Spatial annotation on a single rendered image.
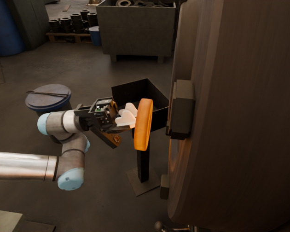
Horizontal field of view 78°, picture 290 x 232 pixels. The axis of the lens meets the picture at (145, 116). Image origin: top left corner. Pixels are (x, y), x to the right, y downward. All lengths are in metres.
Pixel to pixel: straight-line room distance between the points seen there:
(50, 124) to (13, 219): 0.61
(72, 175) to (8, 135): 1.49
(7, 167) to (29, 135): 1.33
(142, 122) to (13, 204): 1.23
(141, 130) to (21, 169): 0.34
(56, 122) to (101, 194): 0.83
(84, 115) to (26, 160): 0.20
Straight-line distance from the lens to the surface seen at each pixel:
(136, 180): 1.35
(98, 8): 2.72
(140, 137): 0.47
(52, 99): 1.46
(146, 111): 0.47
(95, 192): 1.37
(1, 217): 1.16
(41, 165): 0.60
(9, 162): 0.61
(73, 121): 0.58
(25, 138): 1.92
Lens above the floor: 1.20
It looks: 42 degrees down
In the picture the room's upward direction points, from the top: straight up
